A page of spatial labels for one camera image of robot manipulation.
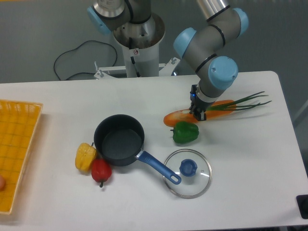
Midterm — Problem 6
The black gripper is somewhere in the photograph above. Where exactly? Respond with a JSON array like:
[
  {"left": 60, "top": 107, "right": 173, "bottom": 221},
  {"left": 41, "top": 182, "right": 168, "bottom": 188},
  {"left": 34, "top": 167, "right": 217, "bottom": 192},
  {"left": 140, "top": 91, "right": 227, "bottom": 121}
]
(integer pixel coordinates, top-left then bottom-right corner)
[{"left": 189, "top": 85, "right": 213, "bottom": 121}]

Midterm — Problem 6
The green onion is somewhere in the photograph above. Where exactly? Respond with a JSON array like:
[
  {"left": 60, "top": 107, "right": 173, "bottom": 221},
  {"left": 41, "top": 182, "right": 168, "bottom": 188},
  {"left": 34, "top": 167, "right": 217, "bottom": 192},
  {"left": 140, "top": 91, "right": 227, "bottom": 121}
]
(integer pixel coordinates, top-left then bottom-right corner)
[{"left": 204, "top": 91, "right": 271, "bottom": 118}]

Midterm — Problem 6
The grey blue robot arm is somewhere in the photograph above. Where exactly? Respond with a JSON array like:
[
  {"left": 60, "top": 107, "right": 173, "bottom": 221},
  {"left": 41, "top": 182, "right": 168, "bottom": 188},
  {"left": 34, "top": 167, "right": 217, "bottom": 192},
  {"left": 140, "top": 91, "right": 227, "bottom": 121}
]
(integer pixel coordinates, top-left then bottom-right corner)
[{"left": 87, "top": 0, "right": 249, "bottom": 121}]

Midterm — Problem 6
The green bell pepper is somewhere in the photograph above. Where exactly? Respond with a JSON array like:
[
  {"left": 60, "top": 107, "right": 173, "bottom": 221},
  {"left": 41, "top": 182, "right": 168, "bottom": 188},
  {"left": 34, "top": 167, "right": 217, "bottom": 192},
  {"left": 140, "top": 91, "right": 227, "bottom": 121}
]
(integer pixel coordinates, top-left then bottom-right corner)
[{"left": 171, "top": 121, "right": 199, "bottom": 144}]

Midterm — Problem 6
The orange baguette bread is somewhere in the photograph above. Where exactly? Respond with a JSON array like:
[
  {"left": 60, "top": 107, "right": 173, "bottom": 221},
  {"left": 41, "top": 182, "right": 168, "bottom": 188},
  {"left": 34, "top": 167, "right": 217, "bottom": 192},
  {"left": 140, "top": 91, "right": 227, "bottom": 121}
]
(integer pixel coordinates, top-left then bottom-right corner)
[{"left": 163, "top": 100, "right": 236, "bottom": 127}]

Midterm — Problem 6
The glass lid blue knob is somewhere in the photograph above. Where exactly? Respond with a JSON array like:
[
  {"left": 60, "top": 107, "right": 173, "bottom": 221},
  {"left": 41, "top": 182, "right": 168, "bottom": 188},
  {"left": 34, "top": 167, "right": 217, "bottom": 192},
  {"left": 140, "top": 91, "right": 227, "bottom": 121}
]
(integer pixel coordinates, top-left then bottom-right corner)
[{"left": 163, "top": 149, "right": 213, "bottom": 199}]

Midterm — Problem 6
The red bell pepper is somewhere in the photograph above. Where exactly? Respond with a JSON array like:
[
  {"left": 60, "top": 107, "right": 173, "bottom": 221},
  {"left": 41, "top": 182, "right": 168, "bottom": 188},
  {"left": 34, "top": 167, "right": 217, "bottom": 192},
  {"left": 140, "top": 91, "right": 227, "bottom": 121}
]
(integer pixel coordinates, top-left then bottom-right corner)
[{"left": 91, "top": 159, "right": 112, "bottom": 188}]

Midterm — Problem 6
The yellow bell pepper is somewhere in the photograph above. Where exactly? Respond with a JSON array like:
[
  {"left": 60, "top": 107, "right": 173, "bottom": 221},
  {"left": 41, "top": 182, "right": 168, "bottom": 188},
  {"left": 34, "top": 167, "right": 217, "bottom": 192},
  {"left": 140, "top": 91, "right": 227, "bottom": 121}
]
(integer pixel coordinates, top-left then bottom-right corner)
[{"left": 75, "top": 143, "right": 97, "bottom": 172}]

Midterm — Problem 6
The black box table corner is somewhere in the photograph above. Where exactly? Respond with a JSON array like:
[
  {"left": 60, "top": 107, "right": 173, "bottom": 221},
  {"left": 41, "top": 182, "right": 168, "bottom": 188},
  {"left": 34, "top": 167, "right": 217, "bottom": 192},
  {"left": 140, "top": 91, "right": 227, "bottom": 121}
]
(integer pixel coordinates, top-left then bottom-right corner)
[{"left": 296, "top": 194, "right": 308, "bottom": 219}]

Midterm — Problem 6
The yellow woven basket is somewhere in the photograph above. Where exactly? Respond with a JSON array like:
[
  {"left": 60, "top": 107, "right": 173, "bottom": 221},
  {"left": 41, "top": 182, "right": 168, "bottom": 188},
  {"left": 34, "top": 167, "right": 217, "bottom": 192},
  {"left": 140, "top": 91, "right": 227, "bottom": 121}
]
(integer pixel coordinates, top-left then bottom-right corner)
[{"left": 0, "top": 100, "right": 43, "bottom": 215}]

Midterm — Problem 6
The black saucepan blue handle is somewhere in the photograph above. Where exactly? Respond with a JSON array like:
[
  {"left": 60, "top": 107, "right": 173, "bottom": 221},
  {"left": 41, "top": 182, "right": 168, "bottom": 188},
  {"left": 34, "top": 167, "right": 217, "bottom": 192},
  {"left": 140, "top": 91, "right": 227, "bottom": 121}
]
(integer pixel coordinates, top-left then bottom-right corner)
[{"left": 94, "top": 115, "right": 181, "bottom": 185}]

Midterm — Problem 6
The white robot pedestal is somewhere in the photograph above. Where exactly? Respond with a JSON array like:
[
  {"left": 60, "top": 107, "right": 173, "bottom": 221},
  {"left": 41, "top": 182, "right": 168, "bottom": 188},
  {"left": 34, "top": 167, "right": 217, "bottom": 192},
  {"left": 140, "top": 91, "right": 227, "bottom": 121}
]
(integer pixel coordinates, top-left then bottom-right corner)
[{"left": 93, "top": 13, "right": 181, "bottom": 79}]

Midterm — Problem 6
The black cable on floor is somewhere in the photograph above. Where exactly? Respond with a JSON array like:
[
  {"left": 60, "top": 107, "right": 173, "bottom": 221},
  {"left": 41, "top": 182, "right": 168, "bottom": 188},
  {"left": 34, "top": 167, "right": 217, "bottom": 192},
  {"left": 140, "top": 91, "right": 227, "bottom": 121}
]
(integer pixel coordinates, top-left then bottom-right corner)
[{"left": 53, "top": 40, "right": 118, "bottom": 81}]

